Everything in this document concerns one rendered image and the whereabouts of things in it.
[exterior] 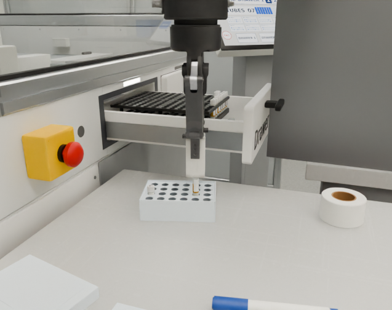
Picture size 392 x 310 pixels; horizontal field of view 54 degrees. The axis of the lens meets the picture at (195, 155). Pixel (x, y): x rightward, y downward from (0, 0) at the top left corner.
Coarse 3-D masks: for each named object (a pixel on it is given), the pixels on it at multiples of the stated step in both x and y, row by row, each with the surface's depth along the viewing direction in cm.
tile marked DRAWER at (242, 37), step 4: (236, 36) 154; (240, 36) 155; (244, 36) 156; (248, 36) 156; (252, 36) 157; (256, 36) 158; (240, 40) 154; (244, 40) 155; (248, 40) 155; (252, 40) 156; (256, 40) 157
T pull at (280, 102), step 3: (279, 99) 82; (282, 99) 82; (267, 102) 79; (270, 102) 79; (273, 102) 79; (276, 102) 80; (279, 102) 79; (282, 102) 80; (267, 105) 79; (270, 105) 79; (273, 105) 79; (276, 105) 77; (279, 105) 76; (282, 105) 80; (276, 108) 77; (279, 108) 76
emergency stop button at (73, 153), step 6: (72, 144) 58; (78, 144) 59; (66, 150) 58; (72, 150) 58; (78, 150) 59; (66, 156) 57; (72, 156) 58; (78, 156) 59; (66, 162) 58; (72, 162) 58; (78, 162) 59
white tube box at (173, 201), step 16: (144, 192) 65; (160, 192) 65; (176, 192) 65; (192, 192) 65; (208, 192) 65; (144, 208) 62; (160, 208) 62; (176, 208) 62; (192, 208) 62; (208, 208) 62
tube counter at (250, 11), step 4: (248, 8) 163; (252, 8) 163; (256, 8) 164; (260, 8) 165; (264, 8) 166; (268, 8) 167; (272, 8) 167; (248, 12) 162; (252, 12) 162; (256, 12) 163; (260, 12) 164; (264, 12) 165; (268, 12) 166; (272, 12) 166
